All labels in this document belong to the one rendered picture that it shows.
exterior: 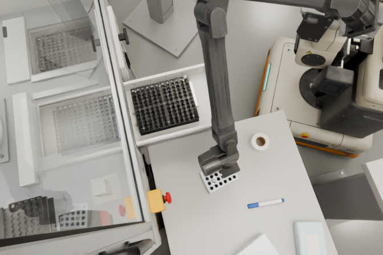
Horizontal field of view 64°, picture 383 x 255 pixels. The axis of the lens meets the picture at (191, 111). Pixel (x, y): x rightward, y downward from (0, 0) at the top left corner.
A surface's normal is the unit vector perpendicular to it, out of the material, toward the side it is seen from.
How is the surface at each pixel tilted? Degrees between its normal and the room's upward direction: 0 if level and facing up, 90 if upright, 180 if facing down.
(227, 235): 0
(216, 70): 48
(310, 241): 0
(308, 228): 0
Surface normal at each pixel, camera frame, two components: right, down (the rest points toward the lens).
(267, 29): 0.00, -0.32
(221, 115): 0.27, 0.36
